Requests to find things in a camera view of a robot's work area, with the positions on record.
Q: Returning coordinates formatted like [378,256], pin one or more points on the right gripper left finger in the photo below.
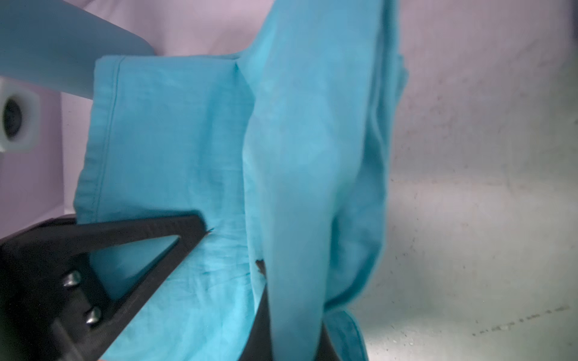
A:
[53,305]

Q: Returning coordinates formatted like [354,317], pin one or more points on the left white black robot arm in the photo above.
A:
[55,45]

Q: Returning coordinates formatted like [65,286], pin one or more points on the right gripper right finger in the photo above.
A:
[259,343]

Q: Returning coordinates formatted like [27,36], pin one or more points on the teal pants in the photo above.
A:
[283,148]

